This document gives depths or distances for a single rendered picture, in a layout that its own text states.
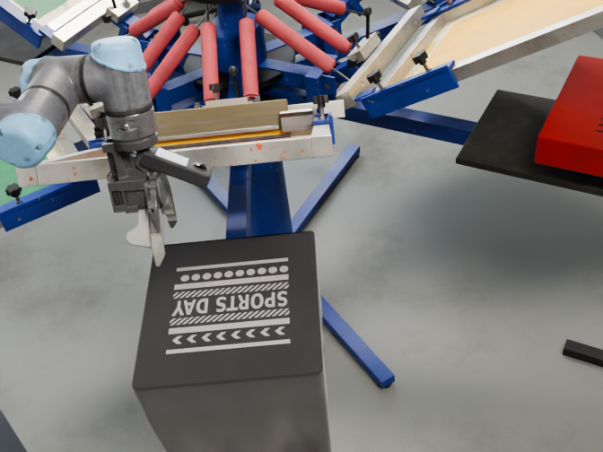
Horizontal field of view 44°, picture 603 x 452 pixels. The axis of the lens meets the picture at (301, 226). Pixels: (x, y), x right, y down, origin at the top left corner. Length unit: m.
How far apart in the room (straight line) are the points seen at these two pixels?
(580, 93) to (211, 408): 1.36
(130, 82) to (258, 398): 0.91
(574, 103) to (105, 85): 1.47
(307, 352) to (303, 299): 0.17
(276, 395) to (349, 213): 1.86
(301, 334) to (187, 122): 0.63
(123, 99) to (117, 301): 2.27
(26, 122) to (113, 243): 2.59
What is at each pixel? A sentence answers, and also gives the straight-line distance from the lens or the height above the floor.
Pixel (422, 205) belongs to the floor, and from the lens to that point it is 3.60.
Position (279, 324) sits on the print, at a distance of 1.86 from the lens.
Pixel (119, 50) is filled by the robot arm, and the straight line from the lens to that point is 1.17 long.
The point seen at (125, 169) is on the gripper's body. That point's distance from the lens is 1.25.
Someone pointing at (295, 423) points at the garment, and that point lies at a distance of 1.94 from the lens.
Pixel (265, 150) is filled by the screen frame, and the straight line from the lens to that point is 1.38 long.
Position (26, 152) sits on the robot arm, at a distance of 1.12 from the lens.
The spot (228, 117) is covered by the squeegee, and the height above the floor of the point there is 1.27.
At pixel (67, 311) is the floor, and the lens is 3.44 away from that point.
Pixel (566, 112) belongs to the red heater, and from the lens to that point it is 2.26.
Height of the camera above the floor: 2.35
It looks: 42 degrees down
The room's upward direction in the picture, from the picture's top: 8 degrees counter-clockwise
